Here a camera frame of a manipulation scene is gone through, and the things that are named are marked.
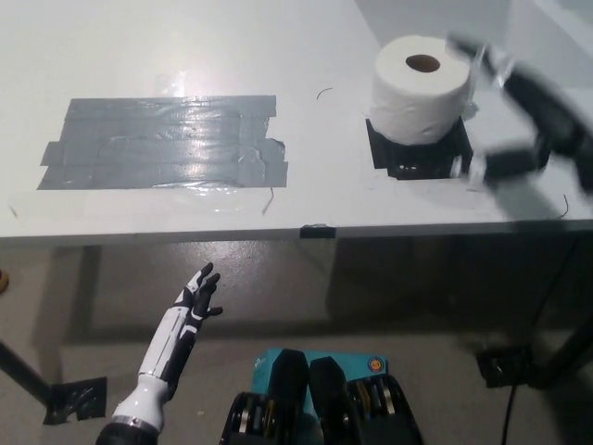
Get robot body black teal blocks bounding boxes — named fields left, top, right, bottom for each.
left=220, top=347, right=423, bottom=445

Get black tape square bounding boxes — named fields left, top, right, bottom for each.
left=365, top=118, right=474, bottom=181

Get white toilet paper roll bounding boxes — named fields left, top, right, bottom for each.
left=369, top=35, right=476, bottom=145

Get grey duct tape patch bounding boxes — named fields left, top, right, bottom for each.
left=36, top=95, right=289, bottom=190

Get black stand leg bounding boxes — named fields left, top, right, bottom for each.
left=0, top=340, right=52, bottom=409
left=532, top=319, right=593, bottom=388

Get thin black cable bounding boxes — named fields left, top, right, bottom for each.
left=502, top=235, right=580, bottom=445

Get black floor tape patch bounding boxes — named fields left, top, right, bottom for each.
left=43, top=375, right=108, bottom=426
left=476, top=345, right=538, bottom=388

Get white table leg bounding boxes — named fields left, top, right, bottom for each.
left=34, top=244, right=104, bottom=388

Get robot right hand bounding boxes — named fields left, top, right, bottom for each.
left=447, top=37, right=586, bottom=190

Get small black tape strip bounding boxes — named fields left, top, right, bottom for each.
left=299, top=223, right=336, bottom=240

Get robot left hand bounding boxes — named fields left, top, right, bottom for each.
left=137, top=262, right=224, bottom=388

